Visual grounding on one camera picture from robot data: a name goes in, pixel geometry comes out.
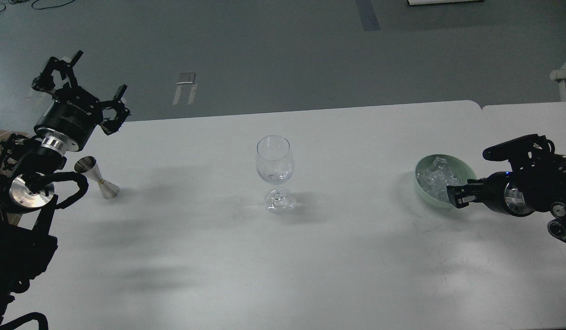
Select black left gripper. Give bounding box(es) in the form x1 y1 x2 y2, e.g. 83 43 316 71
32 50 131 152

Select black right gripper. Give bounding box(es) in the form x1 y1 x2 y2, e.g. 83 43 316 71
446 171 535 217

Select steel cocktail jigger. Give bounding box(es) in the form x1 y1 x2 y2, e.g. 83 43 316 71
74 156 120 200

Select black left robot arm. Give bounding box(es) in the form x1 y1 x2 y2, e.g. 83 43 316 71
0 51 131 330

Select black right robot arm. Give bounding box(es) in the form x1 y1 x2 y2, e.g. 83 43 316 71
446 134 566 243

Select pale green ice bowl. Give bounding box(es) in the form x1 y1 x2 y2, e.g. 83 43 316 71
414 154 477 209

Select clear wine glass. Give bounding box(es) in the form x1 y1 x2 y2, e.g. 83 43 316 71
255 135 295 214

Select black floor cables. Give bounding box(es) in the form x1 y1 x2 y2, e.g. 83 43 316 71
0 0 77 18

